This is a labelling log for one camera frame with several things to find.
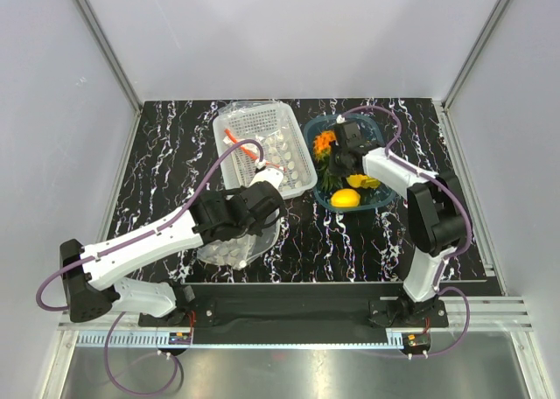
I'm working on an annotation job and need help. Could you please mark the left aluminium frame post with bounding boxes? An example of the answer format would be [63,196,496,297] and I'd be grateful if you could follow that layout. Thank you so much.
[72,0,144,114]

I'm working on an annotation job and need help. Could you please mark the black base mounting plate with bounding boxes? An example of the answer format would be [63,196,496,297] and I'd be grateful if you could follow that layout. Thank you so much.
[138,282,449,347]

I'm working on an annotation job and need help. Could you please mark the yellow toy banana bunch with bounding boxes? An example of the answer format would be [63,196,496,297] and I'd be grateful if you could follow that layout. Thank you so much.
[346,174,382,189]

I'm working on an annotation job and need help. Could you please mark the orange zipper clear bag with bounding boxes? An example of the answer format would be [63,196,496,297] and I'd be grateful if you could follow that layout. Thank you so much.
[217,99,307,194]

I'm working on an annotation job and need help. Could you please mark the aluminium frame post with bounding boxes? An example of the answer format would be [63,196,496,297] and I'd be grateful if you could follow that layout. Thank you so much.
[441,0,513,111]
[72,0,144,114]

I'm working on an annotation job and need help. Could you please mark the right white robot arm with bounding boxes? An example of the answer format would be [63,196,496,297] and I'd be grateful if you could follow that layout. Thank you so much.
[329,116,473,326]

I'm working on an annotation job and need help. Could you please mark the white perforated plastic basket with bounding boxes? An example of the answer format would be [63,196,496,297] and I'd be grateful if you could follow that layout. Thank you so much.
[212,101,319,208]

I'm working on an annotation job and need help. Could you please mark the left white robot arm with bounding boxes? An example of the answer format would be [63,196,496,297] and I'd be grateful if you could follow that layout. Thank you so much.
[59,181,285,326]

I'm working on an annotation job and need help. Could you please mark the clear dotted zip bag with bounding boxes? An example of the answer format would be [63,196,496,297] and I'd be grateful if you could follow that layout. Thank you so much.
[196,220,280,270]

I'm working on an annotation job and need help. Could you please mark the orange toy pineapple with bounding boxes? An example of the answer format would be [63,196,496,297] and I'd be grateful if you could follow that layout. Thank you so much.
[312,130,343,193]

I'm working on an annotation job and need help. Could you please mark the aluminium front rail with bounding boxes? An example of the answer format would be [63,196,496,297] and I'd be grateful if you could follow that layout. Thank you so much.
[58,296,532,352]

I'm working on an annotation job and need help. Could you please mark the yellow toy lemon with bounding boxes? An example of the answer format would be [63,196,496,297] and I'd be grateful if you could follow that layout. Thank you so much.
[330,188,361,208]

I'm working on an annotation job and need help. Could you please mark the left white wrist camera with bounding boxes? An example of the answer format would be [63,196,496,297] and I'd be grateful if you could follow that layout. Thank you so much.
[248,166,284,200]

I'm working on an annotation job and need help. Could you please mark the right aluminium frame post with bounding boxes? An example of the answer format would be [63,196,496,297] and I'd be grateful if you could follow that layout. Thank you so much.
[441,0,513,111]

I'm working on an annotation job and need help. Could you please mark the teal transparent plastic tub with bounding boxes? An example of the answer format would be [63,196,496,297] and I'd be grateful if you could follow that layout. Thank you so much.
[303,115,396,214]

